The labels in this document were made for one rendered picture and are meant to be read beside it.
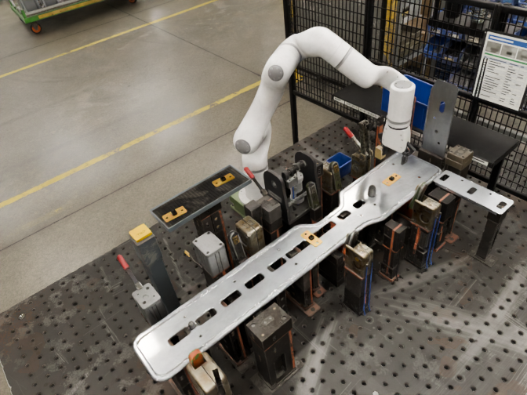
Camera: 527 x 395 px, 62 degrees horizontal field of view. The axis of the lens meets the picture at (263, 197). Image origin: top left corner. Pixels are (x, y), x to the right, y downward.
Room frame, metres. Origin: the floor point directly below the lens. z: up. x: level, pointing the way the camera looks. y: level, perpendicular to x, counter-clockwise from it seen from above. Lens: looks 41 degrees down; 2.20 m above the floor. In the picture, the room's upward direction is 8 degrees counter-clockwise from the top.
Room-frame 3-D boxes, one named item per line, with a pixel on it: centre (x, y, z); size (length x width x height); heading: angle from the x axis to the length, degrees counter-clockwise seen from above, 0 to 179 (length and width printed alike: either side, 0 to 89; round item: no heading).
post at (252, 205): (1.21, 0.05, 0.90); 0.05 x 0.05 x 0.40; 35
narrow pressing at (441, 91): (1.49, -0.76, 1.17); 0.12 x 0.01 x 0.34; 35
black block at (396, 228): (1.10, -0.48, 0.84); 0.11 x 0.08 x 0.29; 35
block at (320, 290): (1.10, -0.15, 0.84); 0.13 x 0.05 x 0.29; 35
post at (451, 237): (1.28, -0.78, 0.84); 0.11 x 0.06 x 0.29; 35
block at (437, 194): (1.24, -0.71, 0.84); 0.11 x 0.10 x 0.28; 35
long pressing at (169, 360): (1.07, -0.14, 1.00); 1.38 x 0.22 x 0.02; 125
